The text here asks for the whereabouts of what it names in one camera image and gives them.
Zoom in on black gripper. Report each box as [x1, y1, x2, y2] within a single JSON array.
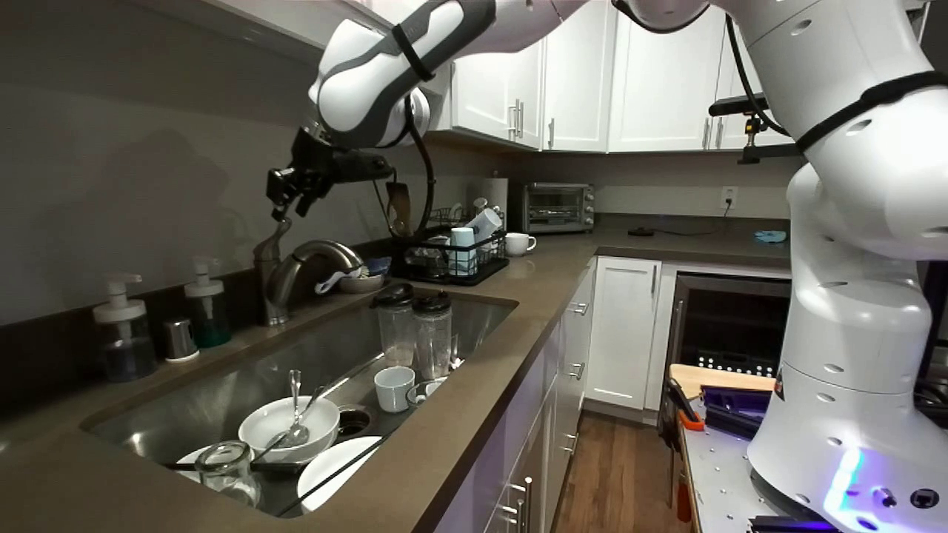
[[263, 126, 347, 226]]

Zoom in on steel kitchen faucet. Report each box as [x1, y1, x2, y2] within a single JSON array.
[[251, 213, 371, 333]]

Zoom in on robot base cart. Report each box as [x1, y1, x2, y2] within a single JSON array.
[[672, 420, 948, 533]]

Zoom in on white dish brush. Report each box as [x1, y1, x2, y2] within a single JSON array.
[[312, 268, 374, 300]]

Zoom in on brown wooden board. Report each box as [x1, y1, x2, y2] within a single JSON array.
[[383, 177, 417, 240]]

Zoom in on round brush holder bowl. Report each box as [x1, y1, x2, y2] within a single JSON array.
[[337, 269, 387, 297]]

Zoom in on green soap dispenser white pump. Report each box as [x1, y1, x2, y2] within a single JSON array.
[[181, 256, 233, 354]]

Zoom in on black dish rack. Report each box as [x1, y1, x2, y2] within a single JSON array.
[[387, 222, 512, 290]]

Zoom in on clear bottle with black lid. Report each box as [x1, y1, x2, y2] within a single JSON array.
[[409, 290, 457, 385], [371, 281, 417, 368]]

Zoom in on pale blue cup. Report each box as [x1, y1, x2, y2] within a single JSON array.
[[446, 226, 479, 281]]

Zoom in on small steel cup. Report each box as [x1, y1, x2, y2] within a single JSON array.
[[160, 317, 200, 368]]

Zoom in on overhead cabinet above sink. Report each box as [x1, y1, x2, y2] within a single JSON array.
[[134, 0, 378, 53]]

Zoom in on stainless steel sink basin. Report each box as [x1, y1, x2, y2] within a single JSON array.
[[80, 285, 520, 521]]

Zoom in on white container in rack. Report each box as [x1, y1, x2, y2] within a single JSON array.
[[467, 200, 507, 245]]

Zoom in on metal spoon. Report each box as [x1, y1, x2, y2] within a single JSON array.
[[249, 368, 328, 469]]

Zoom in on white mug in sink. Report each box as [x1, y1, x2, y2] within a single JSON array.
[[371, 362, 423, 417]]

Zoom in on clear soap dispenser white pump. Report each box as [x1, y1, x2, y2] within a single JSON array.
[[88, 274, 160, 385]]

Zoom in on large white bowl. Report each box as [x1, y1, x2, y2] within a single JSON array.
[[233, 395, 343, 469]]

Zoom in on white mug on counter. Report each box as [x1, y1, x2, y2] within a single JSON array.
[[504, 232, 541, 260]]

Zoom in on silver toaster oven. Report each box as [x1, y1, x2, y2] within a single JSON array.
[[519, 182, 597, 237]]

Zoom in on white plate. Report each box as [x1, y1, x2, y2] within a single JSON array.
[[294, 434, 384, 519]]

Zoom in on white plates in sink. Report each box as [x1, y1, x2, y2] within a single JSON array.
[[272, 438, 384, 519]]

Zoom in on clear glass jar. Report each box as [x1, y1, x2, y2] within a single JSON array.
[[193, 438, 263, 511]]

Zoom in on grey lower cabinets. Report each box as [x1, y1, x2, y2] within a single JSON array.
[[427, 260, 600, 533]]

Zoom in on white upper cabinets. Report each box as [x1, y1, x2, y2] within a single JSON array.
[[427, 0, 796, 157]]

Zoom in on white lower corner cabinet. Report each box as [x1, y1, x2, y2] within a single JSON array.
[[584, 256, 680, 414]]

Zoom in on orange black hand tool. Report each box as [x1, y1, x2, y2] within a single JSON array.
[[669, 377, 712, 436]]

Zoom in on black undercounter appliance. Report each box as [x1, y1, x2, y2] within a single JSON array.
[[663, 269, 794, 385]]

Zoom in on light wooden board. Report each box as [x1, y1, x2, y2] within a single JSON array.
[[667, 362, 780, 401]]

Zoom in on purple plastic tray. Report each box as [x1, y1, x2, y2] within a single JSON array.
[[700, 385, 777, 438]]

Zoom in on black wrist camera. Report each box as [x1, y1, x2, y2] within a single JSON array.
[[331, 145, 399, 186]]

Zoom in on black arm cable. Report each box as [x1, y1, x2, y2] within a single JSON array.
[[399, 90, 439, 243]]

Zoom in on black stereo camera on stand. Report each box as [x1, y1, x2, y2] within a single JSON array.
[[706, 90, 794, 168]]

